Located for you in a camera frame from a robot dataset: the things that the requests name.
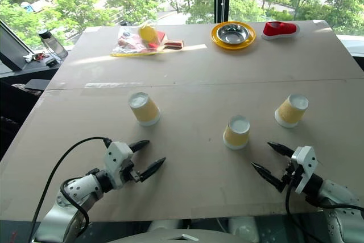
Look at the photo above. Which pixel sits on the small black device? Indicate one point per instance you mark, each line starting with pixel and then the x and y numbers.
pixel 50 62

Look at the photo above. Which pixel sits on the clear plastic bag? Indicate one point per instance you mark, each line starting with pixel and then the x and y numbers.
pixel 128 43

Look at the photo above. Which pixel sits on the flat black box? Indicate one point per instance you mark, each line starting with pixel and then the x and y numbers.
pixel 37 84

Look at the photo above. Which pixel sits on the yellow toy fruit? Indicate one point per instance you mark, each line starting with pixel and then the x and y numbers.
pixel 147 33

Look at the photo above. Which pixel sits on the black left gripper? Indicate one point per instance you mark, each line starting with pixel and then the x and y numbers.
pixel 128 170

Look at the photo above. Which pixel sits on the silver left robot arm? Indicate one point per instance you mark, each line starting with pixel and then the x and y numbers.
pixel 82 187

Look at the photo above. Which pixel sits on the red brown rectangular block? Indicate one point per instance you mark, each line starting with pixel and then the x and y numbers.
pixel 174 44

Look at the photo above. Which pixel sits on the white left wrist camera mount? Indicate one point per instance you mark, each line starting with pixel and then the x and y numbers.
pixel 115 157

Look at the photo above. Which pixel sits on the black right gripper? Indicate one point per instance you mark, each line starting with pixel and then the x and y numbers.
pixel 291 176

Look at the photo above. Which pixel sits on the yellow plastic plate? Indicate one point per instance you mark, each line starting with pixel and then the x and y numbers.
pixel 227 46

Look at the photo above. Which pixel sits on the red slip-on shoe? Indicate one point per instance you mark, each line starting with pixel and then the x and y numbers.
pixel 280 29

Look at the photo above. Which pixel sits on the yellow ribbed paper cup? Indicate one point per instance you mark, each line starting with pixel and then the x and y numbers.
pixel 236 136
pixel 145 112
pixel 291 112

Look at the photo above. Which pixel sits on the stainless steel bowl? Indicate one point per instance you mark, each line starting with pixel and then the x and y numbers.
pixel 232 33

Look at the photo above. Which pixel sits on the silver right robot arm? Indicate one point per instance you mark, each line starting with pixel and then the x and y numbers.
pixel 332 194

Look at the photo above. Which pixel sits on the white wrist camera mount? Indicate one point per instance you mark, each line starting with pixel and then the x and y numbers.
pixel 305 163
pixel 115 157

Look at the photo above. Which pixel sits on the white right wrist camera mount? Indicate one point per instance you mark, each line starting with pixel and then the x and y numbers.
pixel 305 163

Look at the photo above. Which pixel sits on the clear water bottle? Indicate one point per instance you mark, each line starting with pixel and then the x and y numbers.
pixel 54 45

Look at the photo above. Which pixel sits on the red key bunch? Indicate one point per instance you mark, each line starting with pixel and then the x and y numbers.
pixel 37 56

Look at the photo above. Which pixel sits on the grey robot torso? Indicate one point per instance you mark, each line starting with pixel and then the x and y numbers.
pixel 185 230

